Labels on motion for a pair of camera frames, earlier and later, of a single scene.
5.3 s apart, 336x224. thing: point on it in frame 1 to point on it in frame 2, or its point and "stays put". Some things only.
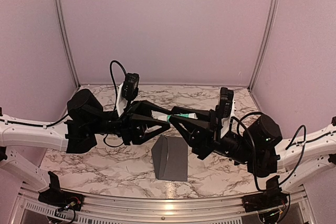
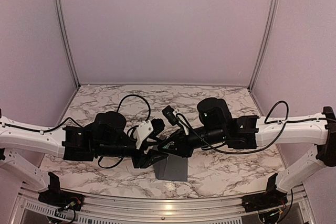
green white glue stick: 191,115 to 166,146
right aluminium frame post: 271,20 stays put
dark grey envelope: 170,157 stays put
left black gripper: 133,126 to 145,161
